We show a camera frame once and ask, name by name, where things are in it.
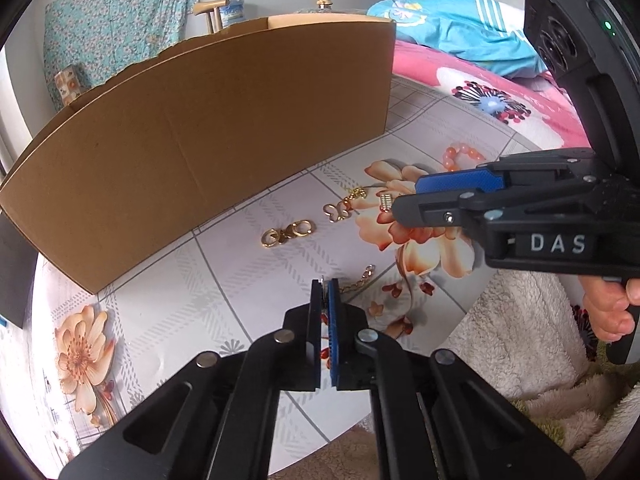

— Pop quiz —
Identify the black camera module right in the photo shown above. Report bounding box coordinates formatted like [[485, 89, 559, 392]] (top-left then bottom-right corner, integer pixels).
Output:
[[525, 0, 639, 179]]

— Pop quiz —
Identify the teal floral hanging cloth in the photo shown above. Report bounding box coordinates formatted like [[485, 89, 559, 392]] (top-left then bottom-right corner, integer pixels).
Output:
[[43, 0, 198, 110]]

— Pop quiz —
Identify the right hand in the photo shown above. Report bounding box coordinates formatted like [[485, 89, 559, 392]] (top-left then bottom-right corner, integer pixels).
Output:
[[579, 276, 640, 342]]

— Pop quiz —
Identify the blue cartoon blanket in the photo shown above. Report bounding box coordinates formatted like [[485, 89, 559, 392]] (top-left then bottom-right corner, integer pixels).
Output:
[[367, 0, 547, 79]]

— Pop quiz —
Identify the orange pink bead bracelet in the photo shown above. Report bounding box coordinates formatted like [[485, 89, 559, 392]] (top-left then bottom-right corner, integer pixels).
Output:
[[442, 143, 487, 175]]

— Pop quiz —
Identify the pink floral quilt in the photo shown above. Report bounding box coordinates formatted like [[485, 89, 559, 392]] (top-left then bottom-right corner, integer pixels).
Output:
[[386, 41, 589, 171]]

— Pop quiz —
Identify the patterned gift box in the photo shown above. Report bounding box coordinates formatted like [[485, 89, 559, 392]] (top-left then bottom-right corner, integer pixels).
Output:
[[54, 65, 84, 106]]

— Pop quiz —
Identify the white fleece sleeve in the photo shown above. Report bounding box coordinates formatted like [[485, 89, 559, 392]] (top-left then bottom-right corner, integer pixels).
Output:
[[444, 271, 639, 479]]

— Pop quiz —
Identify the gold ring clasp pair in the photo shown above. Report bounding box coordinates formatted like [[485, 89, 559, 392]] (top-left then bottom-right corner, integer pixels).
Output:
[[260, 219, 316, 248]]

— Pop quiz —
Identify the gold knot charm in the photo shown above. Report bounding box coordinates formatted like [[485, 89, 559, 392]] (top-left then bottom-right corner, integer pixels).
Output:
[[343, 186, 368, 204]]

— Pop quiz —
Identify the gold chain bracelet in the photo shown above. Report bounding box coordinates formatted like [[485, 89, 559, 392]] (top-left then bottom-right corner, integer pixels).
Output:
[[337, 263, 377, 297]]

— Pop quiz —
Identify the gold butterfly pendant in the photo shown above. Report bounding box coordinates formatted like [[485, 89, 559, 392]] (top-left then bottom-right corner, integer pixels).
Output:
[[322, 200, 352, 223]]

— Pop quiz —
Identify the floral table cloth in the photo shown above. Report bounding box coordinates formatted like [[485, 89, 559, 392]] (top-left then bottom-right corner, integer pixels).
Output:
[[1, 130, 492, 477]]

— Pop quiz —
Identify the brown cardboard box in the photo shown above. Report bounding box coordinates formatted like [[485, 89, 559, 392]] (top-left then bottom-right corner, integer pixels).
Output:
[[1, 13, 396, 292]]

